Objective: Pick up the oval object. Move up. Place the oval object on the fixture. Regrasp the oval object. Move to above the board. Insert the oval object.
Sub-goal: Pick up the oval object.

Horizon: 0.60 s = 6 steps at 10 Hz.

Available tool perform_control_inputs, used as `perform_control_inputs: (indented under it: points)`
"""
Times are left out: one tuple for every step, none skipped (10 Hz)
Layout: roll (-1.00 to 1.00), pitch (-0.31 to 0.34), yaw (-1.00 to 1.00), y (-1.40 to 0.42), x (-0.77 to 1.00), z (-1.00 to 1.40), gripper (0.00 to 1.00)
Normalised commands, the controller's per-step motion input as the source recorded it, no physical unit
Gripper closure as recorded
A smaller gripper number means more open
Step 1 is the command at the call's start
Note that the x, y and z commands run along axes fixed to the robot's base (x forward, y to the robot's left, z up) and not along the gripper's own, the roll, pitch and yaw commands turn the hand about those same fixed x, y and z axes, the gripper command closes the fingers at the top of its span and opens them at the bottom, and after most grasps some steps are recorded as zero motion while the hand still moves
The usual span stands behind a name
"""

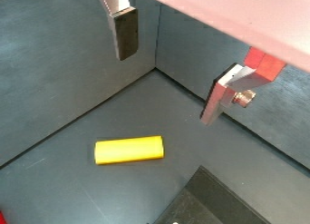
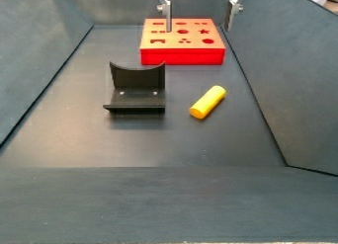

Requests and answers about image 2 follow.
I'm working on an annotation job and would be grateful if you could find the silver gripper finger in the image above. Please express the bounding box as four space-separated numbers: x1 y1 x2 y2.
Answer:
158 0 171 33
225 0 244 31

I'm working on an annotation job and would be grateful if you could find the yellow oval peg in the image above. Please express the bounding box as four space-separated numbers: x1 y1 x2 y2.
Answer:
189 85 228 120

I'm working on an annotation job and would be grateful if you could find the black curved fixture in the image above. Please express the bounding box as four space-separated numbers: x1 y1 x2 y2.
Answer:
103 63 167 112

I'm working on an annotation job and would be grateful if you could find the red shape sorter block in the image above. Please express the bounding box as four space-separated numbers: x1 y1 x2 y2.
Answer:
141 19 226 65

